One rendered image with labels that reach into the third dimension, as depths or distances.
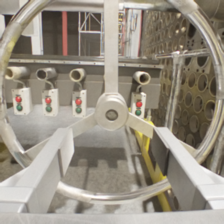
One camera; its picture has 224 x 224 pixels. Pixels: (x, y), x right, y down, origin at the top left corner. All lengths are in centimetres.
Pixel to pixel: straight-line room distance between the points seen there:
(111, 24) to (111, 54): 4
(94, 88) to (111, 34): 77
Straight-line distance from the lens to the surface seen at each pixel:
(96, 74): 102
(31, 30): 121
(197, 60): 179
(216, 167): 73
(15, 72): 97
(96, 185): 140
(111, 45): 25
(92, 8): 123
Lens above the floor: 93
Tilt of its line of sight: 17 degrees down
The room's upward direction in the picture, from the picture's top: 3 degrees clockwise
